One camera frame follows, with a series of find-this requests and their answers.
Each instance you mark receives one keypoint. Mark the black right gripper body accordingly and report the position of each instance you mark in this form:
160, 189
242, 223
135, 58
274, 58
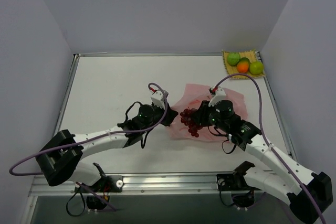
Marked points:
202, 115

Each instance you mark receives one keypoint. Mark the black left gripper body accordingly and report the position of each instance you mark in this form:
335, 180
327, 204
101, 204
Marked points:
166, 116

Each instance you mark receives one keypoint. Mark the pink plastic bag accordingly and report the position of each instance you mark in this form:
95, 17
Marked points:
193, 95

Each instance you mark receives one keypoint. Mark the red fake grape bunch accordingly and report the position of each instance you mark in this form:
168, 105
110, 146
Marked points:
187, 119

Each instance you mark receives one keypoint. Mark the orange green fake mango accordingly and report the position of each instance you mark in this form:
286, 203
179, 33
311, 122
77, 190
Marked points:
243, 65

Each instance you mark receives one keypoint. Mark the green fake pear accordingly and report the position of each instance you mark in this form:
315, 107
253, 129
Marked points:
256, 68

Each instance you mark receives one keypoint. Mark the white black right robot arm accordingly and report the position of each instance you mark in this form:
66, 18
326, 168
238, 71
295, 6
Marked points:
307, 193

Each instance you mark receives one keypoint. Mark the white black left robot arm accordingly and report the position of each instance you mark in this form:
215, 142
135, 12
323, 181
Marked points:
61, 158

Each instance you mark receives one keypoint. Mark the yellow woven mat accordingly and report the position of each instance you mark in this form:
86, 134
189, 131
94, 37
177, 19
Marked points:
251, 55

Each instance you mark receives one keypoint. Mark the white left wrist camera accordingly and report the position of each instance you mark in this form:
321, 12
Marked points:
158, 97

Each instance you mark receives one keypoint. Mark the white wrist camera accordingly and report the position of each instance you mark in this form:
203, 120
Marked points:
217, 94
158, 97

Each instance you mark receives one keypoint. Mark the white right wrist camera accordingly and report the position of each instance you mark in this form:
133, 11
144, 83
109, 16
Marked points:
217, 94

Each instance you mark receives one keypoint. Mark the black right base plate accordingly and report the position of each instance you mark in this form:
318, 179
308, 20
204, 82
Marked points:
232, 182

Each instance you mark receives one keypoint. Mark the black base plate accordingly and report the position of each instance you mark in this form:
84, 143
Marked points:
232, 182
97, 182

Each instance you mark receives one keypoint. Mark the aluminium front rail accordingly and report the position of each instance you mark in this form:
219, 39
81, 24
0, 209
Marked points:
141, 184

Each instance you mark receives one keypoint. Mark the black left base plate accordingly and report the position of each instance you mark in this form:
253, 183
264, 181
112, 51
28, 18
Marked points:
97, 182

